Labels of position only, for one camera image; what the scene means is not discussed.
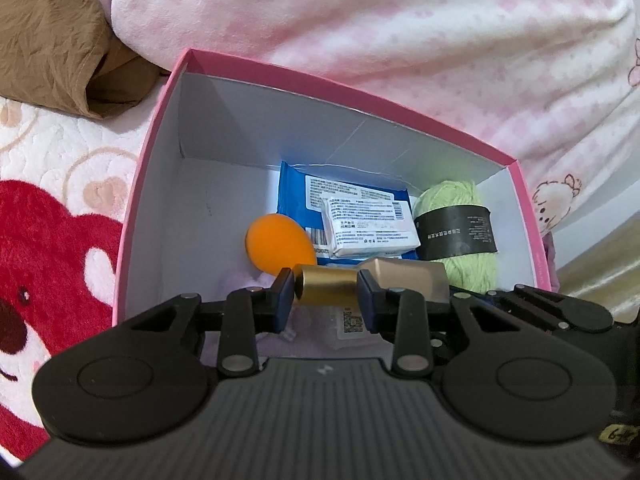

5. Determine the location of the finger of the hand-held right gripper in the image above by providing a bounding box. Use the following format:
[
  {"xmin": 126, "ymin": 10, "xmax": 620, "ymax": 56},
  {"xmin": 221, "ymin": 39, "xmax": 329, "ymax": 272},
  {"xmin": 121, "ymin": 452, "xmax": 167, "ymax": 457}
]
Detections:
[{"xmin": 487, "ymin": 282, "xmax": 615, "ymax": 333}]

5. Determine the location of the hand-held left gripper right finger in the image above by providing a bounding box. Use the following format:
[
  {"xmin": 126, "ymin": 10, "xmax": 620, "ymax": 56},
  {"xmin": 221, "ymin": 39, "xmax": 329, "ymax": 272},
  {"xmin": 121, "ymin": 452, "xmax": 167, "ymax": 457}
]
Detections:
[{"xmin": 356, "ymin": 269, "xmax": 506, "ymax": 377}]

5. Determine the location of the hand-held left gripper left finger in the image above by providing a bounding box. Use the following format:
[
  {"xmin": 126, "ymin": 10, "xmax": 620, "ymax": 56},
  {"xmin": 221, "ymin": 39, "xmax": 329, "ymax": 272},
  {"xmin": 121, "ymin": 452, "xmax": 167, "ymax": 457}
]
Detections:
[{"xmin": 117, "ymin": 267, "xmax": 296, "ymax": 376}]

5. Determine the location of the beige foundation bottle gold cap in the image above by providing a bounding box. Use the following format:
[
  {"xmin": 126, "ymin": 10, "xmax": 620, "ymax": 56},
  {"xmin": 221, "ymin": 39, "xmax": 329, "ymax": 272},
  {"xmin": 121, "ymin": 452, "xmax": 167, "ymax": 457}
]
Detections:
[{"xmin": 294, "ymin": 257, "xmax": 449, "ymax": 307}]

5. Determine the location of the orange makeup sponge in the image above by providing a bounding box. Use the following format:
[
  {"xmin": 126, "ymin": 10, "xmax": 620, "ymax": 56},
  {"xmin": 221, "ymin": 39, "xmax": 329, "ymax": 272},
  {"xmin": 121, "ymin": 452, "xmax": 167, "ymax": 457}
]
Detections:
[{"xmin": 245, "ymin": 214, "xmax": 318, "ymax": 277}]

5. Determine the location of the small white box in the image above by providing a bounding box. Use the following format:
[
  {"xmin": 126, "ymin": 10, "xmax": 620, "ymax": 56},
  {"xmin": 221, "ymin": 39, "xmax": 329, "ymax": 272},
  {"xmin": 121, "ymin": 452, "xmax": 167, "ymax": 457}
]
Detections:
[{"xmin": 321, "ymin": 197, "xmax": 420, "ymax": 259}]

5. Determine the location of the green yarn ball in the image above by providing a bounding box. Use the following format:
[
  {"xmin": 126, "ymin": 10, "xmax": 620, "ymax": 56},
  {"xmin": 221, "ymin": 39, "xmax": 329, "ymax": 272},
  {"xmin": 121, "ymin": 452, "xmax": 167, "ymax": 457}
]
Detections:
[{"xmin": 412, "ymin": 180, "xmax": 499, "ymax": 295}]

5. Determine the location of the blue wipes pack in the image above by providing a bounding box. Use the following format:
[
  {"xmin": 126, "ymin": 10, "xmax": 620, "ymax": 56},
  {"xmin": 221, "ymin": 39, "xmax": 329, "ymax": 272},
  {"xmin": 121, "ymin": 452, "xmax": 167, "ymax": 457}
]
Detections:
[{"xmin": 277, "ymin": 160, "xmax": 416, "ymax": 267}]

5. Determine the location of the pink cardboard box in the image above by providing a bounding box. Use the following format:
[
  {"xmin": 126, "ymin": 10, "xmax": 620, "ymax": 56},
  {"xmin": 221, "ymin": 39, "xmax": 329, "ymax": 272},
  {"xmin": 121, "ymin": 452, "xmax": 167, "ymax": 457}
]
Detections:
[{"xmin": 111, "ymin": 47, "xmax": 553, "ymax": 328}]

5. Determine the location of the purple ruffled bed sheet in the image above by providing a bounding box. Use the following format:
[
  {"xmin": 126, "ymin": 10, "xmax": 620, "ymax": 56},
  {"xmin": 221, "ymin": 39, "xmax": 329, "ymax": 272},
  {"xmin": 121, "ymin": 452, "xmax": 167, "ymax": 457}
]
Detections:
[{"xmin": 540, "ymin": 232, "xmax": 560, "ymax": 293}]

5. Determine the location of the gold curtain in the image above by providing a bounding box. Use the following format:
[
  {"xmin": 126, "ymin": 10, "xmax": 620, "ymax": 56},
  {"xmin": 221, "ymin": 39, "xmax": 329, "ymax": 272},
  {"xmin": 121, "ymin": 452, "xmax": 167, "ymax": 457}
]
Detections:
[{"xmin": 552, "ymin": 215, "xmax": 640, "ymax": 313}]

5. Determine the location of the pink printed pillow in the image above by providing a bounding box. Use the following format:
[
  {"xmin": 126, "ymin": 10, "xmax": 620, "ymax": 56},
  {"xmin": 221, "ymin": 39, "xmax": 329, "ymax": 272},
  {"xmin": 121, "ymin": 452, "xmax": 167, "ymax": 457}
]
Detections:
[{"xmin": 111, "ymin": 0, "xmax": 640, "ymax": 268}]

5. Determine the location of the brown pillow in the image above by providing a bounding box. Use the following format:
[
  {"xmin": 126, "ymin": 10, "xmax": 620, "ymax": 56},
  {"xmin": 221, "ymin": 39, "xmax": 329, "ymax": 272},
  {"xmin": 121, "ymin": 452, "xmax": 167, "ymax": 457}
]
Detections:
[{"xmin": 0, "ymin": 0, "xmax": 171, "ymax": 121}]

